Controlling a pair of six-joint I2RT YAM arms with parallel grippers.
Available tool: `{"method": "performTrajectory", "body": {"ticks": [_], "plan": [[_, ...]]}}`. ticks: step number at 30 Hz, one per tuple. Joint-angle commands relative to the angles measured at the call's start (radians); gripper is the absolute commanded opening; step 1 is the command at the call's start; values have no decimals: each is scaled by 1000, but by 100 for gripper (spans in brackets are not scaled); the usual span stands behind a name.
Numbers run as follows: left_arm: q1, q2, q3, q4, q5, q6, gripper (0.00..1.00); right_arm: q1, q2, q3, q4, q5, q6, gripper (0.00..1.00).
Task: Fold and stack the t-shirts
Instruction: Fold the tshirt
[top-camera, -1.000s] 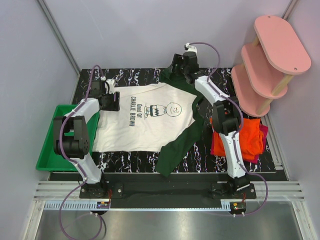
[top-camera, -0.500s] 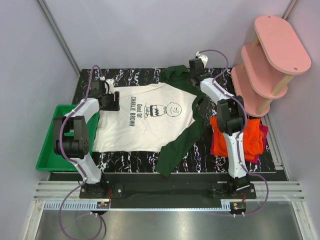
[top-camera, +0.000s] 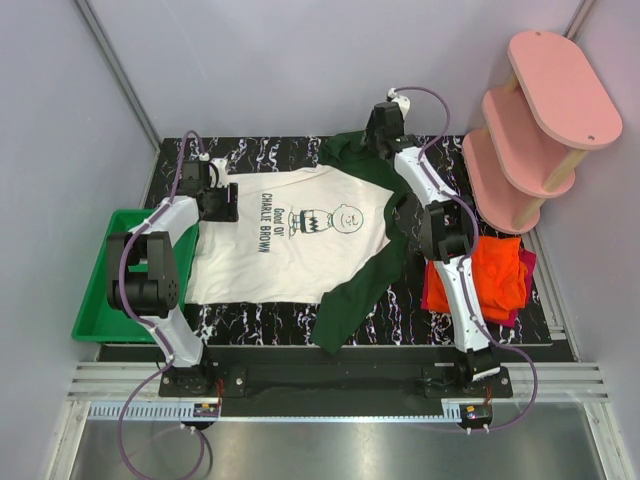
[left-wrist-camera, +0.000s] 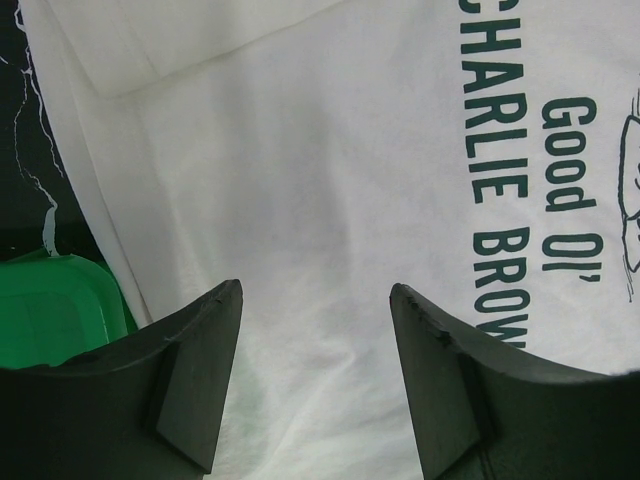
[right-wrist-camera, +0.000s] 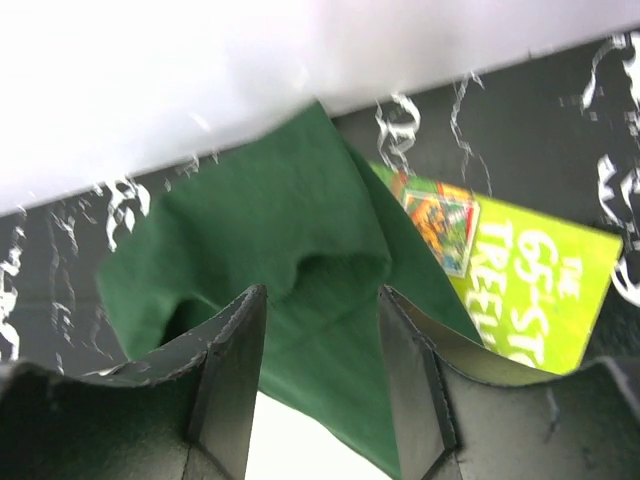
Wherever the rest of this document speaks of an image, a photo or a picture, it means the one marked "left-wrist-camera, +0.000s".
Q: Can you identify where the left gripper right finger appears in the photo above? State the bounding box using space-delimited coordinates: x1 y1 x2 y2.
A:
390 284 639 479

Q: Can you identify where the white and green t-shirt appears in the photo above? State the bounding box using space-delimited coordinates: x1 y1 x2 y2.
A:
20 1 639 479

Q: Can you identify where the green plastic tray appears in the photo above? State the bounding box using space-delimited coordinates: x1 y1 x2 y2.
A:
1 250 137 369

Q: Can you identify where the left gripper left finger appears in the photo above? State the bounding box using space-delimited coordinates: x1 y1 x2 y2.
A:
1 280 243 479

